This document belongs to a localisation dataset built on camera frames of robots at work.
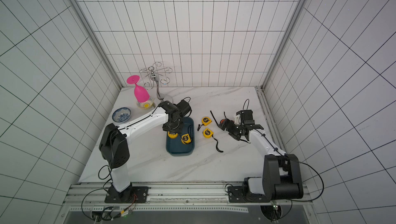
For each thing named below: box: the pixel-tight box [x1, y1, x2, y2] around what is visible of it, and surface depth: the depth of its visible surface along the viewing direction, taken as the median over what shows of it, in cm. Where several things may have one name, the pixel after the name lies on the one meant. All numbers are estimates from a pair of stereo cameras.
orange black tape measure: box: [209, 110, 231, 133], surface depth 81 cm
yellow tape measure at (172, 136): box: [167, 131, 179, 139], surface depth 83 cm
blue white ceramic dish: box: [111, 106, 132, 123], surface depth 102 cm
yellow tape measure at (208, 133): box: [202, 128, 224, 153], surface depth 94 cm
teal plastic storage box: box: [166, 116, 195, 157], surface depth 89 cm
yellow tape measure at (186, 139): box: [180, 133, 192, 145], surface depth 91 cm
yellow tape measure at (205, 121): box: [197, 116, 212, 132], surface depth 100 cm
